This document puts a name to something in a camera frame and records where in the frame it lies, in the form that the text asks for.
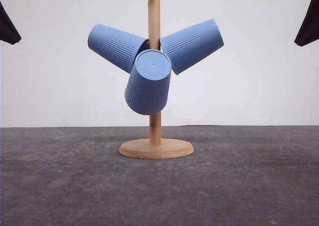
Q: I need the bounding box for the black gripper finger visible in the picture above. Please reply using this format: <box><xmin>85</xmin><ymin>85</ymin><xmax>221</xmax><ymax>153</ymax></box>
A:
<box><xmin>294</xmin><ymin>0</ymin><xmax>319</xmax><ymax>46</ymax></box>
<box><xmin>0</xmin><ymin>1</ymin><xmax>22</xmax><ymax>45</ymax></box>

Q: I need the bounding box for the blue cup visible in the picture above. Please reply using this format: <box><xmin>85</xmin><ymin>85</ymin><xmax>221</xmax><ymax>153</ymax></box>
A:
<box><xmin>125</xmin><ymin>49</ymin><xmax>172</xmax><ymax>115</ymax></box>
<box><xmin>160</xmin><ymin>19</ymin><xmax>224</xmax><ymax>74</ymax></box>
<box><xmin>88</xmin><ymin>24</ymin><xmax>149</xmax><ymax>73</ymax></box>

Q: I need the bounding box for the wooden mug tree stand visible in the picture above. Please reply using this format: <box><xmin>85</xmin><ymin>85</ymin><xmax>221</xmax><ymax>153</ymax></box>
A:
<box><xmin>119</xmin><ymin>0</ymin><xmax>195</xmax><ymax>160</ymax></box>

